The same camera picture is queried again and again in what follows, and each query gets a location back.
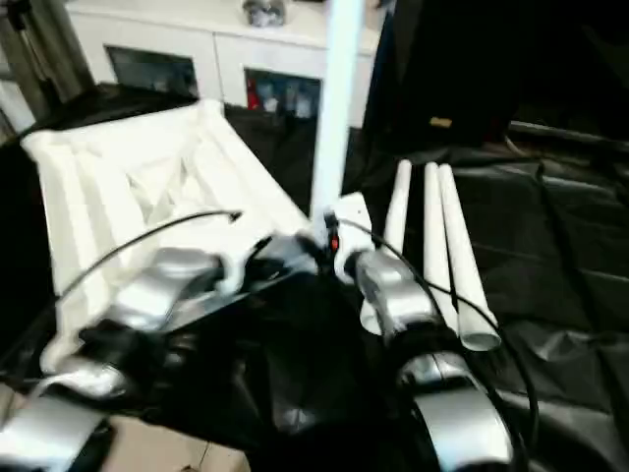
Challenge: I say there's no shiny object on cabinet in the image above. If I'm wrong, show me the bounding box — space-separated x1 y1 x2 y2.
243 0 289 27

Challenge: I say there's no white plastic table leg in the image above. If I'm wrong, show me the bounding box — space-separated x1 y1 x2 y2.
309 0 368 222
358 159 413 338
422 161 461 328
436 163 502 353

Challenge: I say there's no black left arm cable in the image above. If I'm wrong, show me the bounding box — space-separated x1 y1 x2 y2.
48 209 245 316

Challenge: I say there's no white plastic table top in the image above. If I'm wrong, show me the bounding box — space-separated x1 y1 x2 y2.
19 97 320 375

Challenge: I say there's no black backdrop cloth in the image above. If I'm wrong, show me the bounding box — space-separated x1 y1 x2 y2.
366 0 629 148

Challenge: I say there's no black mat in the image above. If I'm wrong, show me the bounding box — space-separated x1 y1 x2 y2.
0 81 629 472

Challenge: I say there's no white cabinet with glass doors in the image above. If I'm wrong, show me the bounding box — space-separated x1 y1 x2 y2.
66 0 389 129

